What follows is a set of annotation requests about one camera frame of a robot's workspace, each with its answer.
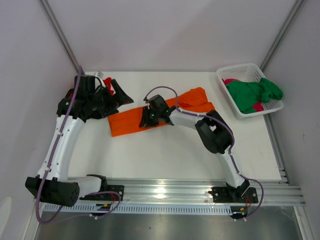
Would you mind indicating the green t shirt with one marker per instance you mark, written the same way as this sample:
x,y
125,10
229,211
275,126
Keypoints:
x,y
270,90

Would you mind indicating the red folded t shirt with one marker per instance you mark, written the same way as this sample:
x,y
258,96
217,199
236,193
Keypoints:
x,y
90,85

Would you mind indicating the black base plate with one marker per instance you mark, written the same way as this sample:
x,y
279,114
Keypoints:
x,y
107,193
221,194

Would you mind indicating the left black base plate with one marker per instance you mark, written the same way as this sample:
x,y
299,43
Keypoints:
x,y
107,193

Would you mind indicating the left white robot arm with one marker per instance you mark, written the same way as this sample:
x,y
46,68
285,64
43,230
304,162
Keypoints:
x,y
52,184

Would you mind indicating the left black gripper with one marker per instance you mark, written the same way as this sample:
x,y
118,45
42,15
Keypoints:
x,y
121,97

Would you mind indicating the pink t shirt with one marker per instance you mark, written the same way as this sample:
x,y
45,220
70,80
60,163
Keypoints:
x,y
246,95

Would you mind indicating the white plastic basket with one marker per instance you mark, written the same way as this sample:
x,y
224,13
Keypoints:
x,y
246,72

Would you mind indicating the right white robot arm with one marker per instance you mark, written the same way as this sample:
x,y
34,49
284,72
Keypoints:
x,y
214,133

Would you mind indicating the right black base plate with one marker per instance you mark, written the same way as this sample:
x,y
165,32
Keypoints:
x,y
221,194

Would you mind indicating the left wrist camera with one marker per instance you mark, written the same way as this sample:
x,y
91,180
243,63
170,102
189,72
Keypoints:
x,y
99,74

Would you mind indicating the aluminium mounting rail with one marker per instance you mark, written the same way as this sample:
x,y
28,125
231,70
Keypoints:
x,y
191,192

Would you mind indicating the white slotted cable duct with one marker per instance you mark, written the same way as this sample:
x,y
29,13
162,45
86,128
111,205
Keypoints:
x,y
134,208

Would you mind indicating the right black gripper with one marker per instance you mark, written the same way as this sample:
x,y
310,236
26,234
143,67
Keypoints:
x,y
146,120

